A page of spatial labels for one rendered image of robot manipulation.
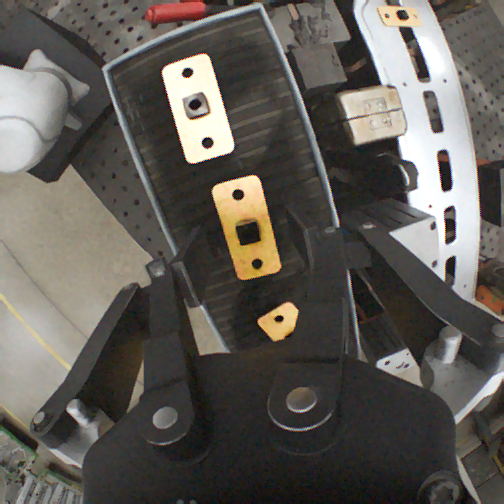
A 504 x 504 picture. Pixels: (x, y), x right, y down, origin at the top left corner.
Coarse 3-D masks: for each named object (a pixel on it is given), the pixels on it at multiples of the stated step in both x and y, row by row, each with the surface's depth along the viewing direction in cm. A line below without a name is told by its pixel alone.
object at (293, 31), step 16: (320, 0) 19; (288, 16) 21; (304, 16) 21; (320, 16) 21; (336, 16) 20; (288, 32) 22; (304, 32) 21; (320, 32) 21; (336, 32) 21; (288, 48) 22; (336, 48) 24
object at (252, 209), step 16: (224, 192) 20; (256, 192) 20; (224, 208) 20; (240, 208) 20; (256, 208) 20; (224, 224) 21; (240, 224) 20; (256, 224) 20; (240, 240) 20; (256, 240) 20; (272, 240) 21; (240, 256) 22; (256, 256) 22; (272, 256) 22; (240, 272) 22; (256, 272) 22; (272, 272) 22
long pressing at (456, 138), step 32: (384, 0) 24; (416, 0) 23; (384, 32) 26; (416, 32) 26; (384, 64) 28; (448, 64) 27; (416, 96) 30; (448, 96) 29; (416, 128) 32; (448, 128) 32; (416, 160) 34; (416, 192) 36; (448, 192) 36; (448, 256) 40
